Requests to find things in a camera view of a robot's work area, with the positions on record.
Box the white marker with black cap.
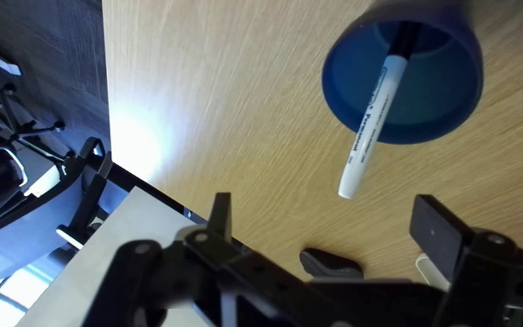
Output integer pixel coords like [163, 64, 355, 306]
[335, 21, 422, 202]

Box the white partition panel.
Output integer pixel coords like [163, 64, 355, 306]
[14, 186, 214, 327]

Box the black computer mouse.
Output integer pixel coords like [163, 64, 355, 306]
[297, 246, 364, 282]

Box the blue cup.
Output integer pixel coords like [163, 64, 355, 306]
[319, 0, 486, 146]

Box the black chair base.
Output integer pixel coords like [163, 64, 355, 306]
[0, 81, 114, 251]

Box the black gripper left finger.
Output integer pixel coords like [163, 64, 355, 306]
[81, 191, 359, 327]

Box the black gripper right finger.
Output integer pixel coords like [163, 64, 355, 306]
[408, 195, 523, 327]

